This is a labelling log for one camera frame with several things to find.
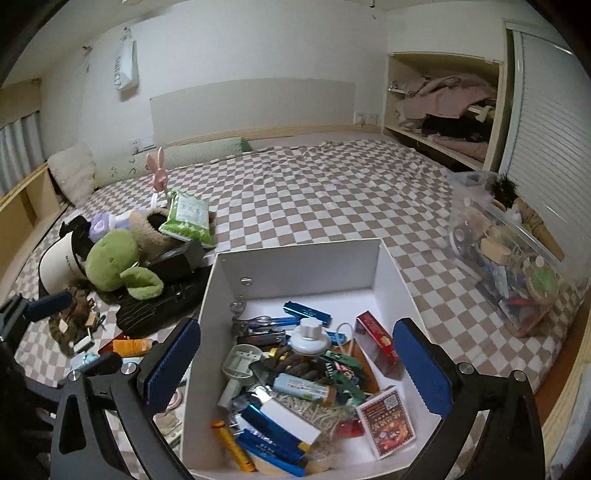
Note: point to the purple plush item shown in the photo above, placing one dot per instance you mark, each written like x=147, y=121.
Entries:
x=108, y=226

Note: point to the white window blind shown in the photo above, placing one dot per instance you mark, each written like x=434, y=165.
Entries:
x=545, y=115

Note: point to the checkered bed sheet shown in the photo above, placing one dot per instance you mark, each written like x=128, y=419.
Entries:
x=323, y=194

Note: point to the camouflage cloth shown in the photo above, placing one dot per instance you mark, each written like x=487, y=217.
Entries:
x=69, y=318

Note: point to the white headboard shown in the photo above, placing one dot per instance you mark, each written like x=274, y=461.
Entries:
x=254, y=108

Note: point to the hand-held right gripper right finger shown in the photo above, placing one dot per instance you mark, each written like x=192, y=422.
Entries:
x=425, y=364

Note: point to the wooden bed frame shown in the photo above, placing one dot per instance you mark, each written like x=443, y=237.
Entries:
x=27, y=203

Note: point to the white wall socket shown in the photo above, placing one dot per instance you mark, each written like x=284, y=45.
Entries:
x=367, y=118

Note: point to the light blue tube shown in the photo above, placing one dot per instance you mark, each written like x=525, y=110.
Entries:
x=302, y=389

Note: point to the small white box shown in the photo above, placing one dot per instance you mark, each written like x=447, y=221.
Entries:
x=291, y=417

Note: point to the blue metallic stick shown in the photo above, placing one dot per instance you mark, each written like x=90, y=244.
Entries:
x=307, y=313

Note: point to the white visor cap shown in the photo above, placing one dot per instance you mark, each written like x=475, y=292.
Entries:
x=57, y=267

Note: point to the white round lid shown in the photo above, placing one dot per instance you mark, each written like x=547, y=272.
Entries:
x=309, y=337

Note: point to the pink rabbit hand fan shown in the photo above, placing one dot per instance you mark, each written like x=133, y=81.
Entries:
x=158, y=173

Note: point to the grey curtain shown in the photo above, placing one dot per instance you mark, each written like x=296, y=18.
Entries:
x=18, y=138

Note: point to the white hanging wall bag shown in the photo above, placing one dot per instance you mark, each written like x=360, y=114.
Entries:
x=125, y=64

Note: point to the green plush toy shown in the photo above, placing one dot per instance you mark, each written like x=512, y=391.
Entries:
x=113, y=263

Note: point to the red cardboard box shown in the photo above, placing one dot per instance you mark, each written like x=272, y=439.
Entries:
x=376, y=344

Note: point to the orange tube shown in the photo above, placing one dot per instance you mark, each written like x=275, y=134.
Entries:
x=233, y=445

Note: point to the clear plastic bin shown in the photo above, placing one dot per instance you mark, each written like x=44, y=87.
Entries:
x=512, y=267

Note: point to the pile of clothes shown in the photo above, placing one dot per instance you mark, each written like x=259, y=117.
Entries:
x=443, y=99

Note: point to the pale plastic holder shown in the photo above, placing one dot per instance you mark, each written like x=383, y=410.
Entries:
x=240, y=364

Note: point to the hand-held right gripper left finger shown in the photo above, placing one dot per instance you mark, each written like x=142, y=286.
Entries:
x=171, y=364

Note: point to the orange flat packet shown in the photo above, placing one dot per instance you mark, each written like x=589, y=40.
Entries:
x=131, y=346

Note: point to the black bag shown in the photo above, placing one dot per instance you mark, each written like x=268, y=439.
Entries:
x=161, y=300

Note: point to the blue packet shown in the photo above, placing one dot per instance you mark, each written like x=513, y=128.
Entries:
x=270, y=447

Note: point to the white box container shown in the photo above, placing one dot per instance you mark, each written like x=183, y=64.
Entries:
x=300, y=267

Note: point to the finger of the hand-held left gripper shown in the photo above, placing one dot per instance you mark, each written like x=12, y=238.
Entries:
x=99, y=363
x=51, y=306

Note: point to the brown fuzzy slipper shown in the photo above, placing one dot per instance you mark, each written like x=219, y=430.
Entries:
x=145, y=230

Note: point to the red printed card box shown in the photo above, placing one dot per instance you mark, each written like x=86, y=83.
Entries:
x=388, y=417

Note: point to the green snack packet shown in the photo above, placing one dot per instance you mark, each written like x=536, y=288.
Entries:
x=187, y=217

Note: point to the white fluffy pillow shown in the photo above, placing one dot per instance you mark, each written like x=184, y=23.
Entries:
x=71, y=173

